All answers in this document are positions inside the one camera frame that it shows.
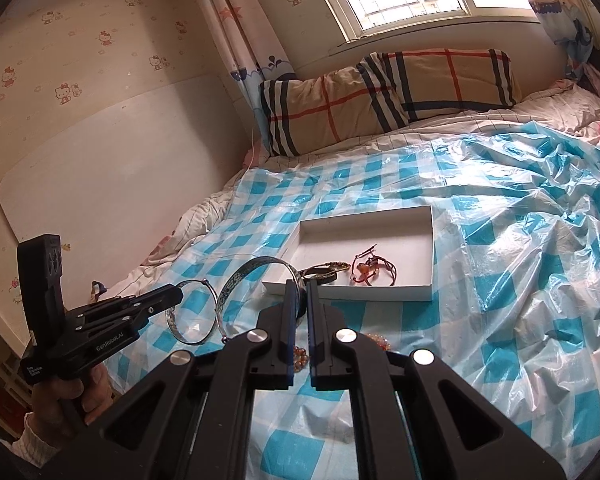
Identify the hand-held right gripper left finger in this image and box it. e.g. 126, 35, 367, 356
45, 280, 306, 480

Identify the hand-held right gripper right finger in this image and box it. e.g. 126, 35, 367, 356
307, 280, 567, 480

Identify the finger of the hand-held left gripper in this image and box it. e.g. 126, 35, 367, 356
77, 297, 183, 336
82, 282, 185, 318

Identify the thin silver bangle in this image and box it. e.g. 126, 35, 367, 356
165, 279, 221, 346

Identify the brown bangle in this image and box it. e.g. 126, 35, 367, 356
299, 261, 338, 286

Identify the red string bracelet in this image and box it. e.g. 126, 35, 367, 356
349, 243, 399, 288

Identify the wide patterned bangle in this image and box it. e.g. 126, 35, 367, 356
218, 256, 307, 342

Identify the white cardboard box tray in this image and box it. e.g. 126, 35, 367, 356
261, 204, 436, 303

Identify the person's left hand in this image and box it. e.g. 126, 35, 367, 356
27, 360, 117, 441

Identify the white rounded board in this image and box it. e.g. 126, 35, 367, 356
0, 72, 252, 272

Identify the blue checked plastic sheet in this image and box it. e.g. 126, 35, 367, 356
105, 130, 600, 480

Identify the plaid pillow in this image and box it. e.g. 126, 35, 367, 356
375, 48, 523, 124
258, 57, 412, 158

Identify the patterned curtain with blue hem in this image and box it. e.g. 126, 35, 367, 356
182, 0, 297, 111
510, 0, 597, 82

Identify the amber bead bracelet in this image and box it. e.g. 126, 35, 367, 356
364, 331, 394, 354
292, 344, 312, 375

